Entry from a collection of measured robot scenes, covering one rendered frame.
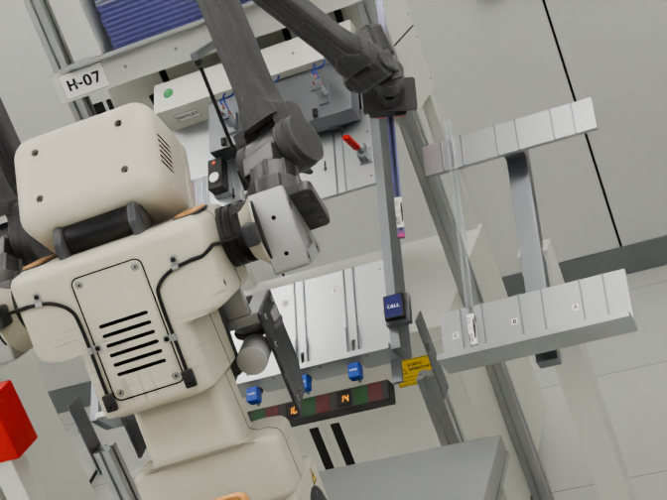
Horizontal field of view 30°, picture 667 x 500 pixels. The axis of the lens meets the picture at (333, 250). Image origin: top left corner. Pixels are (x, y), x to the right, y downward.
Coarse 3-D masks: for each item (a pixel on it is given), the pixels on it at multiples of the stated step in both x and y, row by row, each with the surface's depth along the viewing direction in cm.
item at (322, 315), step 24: (288, 288) 254; (312, 288) 252; (336, 288) 249; (360, 288) 247; (384, 288) 245; (288, 312) 252; (312, 312) 249; (336, 312) 247; (360, 312) 245; (312, 336) 247; (336, 336) 245; (360, 336) 242; (384, 336) 240
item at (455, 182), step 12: (456, 156) 240; (456, 168) 238; (456, 180) 236; (456, 192) 235; (456, 204) 234; (456, 216) 233; (468, 264) 228; (468, 276) 226; (468, 288) 225; (468, 300) 224; (468, 312) 222
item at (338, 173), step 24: (360, 120) 265; (192, 144) 282; (336, 144) 265; (360, 144) 262; (192, 168) 279; (312, 168) 265; (336, 168) 262; (360, 168) 260; (240, 192) 270; (336, 192) 259
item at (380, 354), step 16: (352, 352) 239; (368, 352) 238; (384, 352) 238; (304, 368) 242; (320, 368) 243; (336, 368) 243; (240, 384) 247; (256, 384) 248; (272, 384) 248; (96, 416) 258
